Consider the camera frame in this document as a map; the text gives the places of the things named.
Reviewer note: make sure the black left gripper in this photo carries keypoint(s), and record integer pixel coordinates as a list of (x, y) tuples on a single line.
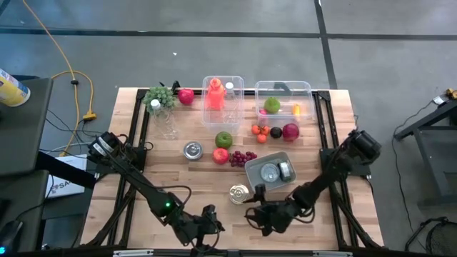
[(203, 230)]

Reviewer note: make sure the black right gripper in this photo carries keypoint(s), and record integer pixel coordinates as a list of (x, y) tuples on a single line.
[(271, 217)]

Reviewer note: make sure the gold lid tuna can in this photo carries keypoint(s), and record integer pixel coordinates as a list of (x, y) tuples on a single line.
[(238, 194)]

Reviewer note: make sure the blue yellow label tin can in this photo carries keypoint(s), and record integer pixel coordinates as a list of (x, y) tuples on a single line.
[(269, 172)]

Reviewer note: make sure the green label tin can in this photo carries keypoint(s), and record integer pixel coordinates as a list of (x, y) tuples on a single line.
[(285, 170)]

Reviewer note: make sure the purple grape bunch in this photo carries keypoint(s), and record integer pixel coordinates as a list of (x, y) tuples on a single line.
[(239, 158)]

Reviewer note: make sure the red apple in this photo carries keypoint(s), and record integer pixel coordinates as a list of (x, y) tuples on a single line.
[(220, 156)]

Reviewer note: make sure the small silver tin can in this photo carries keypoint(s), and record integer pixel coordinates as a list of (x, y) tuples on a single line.
[(193, 150)]

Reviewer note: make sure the magenta oval fruit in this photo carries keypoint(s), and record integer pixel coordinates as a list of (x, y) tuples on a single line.
[(263, 112)]

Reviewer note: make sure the green apple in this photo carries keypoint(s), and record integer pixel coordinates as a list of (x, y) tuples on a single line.
[(223, 139), (272, 105)]

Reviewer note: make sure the yellow banana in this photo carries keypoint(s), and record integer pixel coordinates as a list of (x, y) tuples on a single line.
[(296, 109)]

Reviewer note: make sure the orange plastic bottle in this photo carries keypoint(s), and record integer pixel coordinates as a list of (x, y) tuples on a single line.
[(216, 96)]

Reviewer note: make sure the clear bottle white cap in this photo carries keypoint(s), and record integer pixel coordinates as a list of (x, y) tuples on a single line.
[(156, 104), (229, 85)]

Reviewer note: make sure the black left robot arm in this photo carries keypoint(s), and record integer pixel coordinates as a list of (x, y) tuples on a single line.
[(143, 185)]

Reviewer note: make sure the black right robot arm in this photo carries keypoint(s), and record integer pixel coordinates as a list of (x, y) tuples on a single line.
[(332, 169)]

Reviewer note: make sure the orange tomato cluster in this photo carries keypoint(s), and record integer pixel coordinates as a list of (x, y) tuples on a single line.
[(261, 138)]

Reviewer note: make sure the dark round plum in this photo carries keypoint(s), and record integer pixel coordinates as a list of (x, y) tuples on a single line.
[(275, 132)]

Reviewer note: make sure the red onion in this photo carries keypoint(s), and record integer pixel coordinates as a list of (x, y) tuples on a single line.
[(291, 132)]

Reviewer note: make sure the clear plastic bin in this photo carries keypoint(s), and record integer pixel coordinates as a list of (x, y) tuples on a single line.
[(214, 121), (285, 89)]

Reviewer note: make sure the red pomegranate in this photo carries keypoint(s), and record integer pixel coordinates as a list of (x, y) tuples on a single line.
[(186, 96)]

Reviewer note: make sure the small green potted plant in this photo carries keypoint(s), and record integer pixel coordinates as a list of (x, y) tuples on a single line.
[(162, 95)]

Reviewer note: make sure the white printed box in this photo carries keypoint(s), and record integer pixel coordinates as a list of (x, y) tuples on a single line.
[(66, 185)]

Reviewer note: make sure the black mesh basket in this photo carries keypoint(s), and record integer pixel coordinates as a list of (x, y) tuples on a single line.
[(444, 241)]

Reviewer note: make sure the black lower shelf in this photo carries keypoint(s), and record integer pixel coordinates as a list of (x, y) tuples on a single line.
[(21, 207)]

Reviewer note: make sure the white paper tag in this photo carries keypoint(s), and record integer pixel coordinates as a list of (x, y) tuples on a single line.
[(438, 100)]

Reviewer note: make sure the black metal side table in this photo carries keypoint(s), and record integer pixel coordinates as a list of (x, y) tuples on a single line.
[(446, 109)]

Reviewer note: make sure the black side desk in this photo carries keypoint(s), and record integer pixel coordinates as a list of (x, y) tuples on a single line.
[(21, 135)]

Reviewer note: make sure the small yellow tool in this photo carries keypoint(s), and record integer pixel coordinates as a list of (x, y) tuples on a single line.
[(451, 93)]

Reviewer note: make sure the yellow white canister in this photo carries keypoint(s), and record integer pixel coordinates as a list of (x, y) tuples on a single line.
[(12, 91)]

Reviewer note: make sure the black aluminium table frame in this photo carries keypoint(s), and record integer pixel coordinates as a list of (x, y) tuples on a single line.
[(323, 95)]

